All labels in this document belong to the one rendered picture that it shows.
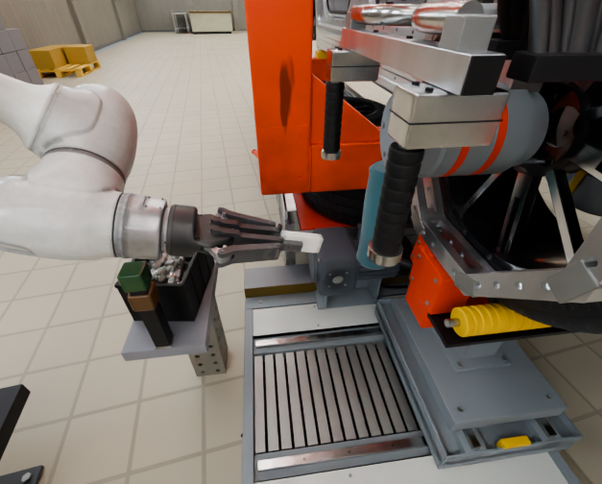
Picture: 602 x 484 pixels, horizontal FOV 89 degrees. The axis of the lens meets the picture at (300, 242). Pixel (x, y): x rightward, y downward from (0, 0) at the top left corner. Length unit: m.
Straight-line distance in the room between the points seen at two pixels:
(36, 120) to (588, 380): 1.60
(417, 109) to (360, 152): 0.71
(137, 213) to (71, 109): 0.17
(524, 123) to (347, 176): 0.59
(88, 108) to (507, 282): 0.66
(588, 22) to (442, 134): 0.12
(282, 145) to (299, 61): 0.22
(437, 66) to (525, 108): 0.25
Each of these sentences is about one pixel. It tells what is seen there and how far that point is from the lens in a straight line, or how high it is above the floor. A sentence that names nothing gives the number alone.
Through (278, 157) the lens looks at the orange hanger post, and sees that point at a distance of 0.96.
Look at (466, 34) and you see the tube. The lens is 0.32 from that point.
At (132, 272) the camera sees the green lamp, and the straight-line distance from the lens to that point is 0.58.
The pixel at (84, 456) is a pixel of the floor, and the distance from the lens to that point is 1.22.
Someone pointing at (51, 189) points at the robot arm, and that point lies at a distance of 0.47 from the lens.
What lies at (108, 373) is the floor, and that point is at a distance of 1.34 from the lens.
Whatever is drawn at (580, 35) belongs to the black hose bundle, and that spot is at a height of 0.99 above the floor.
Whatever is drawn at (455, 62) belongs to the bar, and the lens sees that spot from 0.32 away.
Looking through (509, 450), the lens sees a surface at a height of 0.15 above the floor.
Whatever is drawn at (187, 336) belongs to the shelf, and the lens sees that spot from 0.72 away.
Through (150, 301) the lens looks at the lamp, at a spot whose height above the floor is 0.60.
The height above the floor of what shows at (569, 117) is 0.85.
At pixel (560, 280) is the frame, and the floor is 0.74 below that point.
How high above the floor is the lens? 1.01
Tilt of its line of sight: 37 degrees down
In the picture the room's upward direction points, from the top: straight up
